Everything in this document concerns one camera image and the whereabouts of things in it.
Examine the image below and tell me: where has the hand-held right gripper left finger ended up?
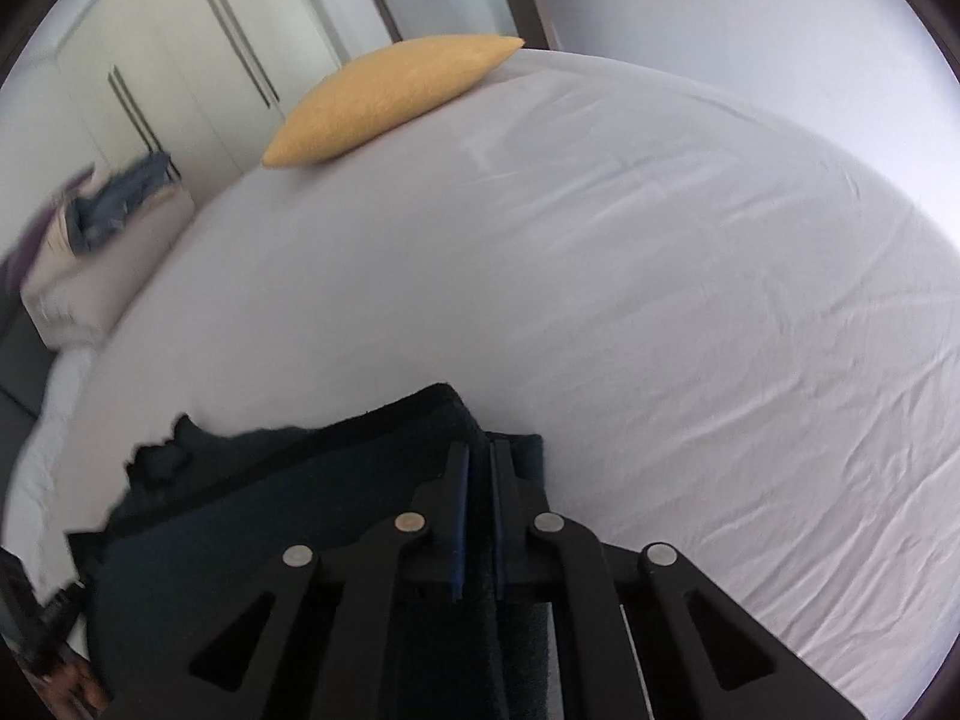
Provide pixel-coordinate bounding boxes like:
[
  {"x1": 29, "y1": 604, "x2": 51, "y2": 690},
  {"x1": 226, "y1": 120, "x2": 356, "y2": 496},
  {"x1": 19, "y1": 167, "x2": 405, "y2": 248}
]
[{"x1": 105, "y1": 441, "x2": 472, "y2": 720}]

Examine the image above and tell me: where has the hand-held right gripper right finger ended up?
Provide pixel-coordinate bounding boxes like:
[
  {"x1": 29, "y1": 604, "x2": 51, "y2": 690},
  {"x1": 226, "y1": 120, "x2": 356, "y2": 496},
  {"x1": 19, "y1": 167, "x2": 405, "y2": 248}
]
[{"x1": 489, "y1": 439, "x2": 871, "y2": 720}]

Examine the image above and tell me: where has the dark green sweater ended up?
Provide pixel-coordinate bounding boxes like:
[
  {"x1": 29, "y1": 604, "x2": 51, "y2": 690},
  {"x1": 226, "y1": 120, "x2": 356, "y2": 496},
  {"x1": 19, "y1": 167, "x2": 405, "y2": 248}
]
[{"x1": 66, "y1": 382, "x2": 556, "y2": 720}]

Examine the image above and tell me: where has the person's left hand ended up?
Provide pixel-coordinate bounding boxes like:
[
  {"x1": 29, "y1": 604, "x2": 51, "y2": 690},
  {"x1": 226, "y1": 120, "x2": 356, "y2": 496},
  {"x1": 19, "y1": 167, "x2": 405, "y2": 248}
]
[{"x1": 43, "y1": 656, "x2": 113, "y2": 713}]

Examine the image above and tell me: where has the white pillow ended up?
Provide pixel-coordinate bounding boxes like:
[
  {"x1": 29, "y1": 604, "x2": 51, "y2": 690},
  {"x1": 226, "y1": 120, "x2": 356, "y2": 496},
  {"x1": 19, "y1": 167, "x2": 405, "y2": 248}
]
[{"x1": 0, "y1": 349, "x2": 95, "y2": 548}]

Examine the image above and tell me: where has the dark grey padded headboard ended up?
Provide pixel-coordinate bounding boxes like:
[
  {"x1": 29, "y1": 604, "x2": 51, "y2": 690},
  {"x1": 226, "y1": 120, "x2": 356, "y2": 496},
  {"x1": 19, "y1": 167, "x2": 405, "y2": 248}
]
[{"x1": 0, "y1": 311, "x2": 50, "y2": 421}]

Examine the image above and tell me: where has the bed with white sheet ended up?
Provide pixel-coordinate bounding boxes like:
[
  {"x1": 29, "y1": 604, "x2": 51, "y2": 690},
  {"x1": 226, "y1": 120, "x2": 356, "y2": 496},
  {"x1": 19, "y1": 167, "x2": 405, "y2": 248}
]
[{"x1": 0, "y1": 45, "x2": 960, "y2": 720}]

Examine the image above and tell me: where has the folded beige duvet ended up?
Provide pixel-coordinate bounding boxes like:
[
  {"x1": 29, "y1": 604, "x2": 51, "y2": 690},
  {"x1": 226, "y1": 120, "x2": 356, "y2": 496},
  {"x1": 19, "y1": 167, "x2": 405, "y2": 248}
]
[{"x1": 19, "y1": 165, "x2": 197, "y2": 350}]

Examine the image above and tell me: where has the blue grey folded blanket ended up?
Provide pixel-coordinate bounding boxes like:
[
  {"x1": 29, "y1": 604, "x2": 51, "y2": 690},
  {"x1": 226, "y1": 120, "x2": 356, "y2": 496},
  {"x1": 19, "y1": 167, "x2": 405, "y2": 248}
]
[{"x1": 66, "y1": 152, "x2": 181, "y2": 254}]

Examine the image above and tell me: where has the yellow pillow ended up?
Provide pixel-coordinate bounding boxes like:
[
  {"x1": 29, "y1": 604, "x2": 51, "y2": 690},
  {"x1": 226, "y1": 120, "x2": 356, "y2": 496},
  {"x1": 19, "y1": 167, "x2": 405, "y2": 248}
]
[{"x1": 260, "y1": 34, "x2": 526, "y2": 168}]

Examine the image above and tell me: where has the cream wardrobe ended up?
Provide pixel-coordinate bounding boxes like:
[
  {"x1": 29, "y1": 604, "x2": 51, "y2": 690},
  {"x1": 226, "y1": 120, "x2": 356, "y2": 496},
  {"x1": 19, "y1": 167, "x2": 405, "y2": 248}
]
[{"x1": 0, "y1": 0, "x2": 398, "y2": 211}]

